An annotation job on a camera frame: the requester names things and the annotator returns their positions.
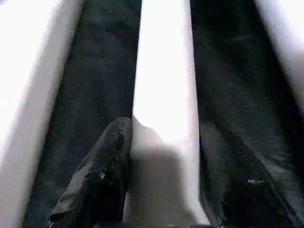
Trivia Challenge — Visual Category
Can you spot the black plastic mat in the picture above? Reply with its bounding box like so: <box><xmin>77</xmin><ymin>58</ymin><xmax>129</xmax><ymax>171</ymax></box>
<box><xmin>23</xmin><ymin>0</ymin><xmax>304</xmax><ymax>228</ymax></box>

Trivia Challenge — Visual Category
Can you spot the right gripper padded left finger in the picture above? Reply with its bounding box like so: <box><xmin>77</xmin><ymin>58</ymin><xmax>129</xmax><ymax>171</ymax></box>
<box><xmin>48</xmin><ymin>116</ymin><xmax>133</xmax><ymax>228</ymax></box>

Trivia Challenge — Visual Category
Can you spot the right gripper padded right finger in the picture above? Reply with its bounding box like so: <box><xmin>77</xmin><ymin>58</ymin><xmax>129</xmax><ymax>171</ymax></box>
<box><xmin>199</xmin><ymin>121</ymin><xmax>300</xmax><ymax>228</ymax></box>

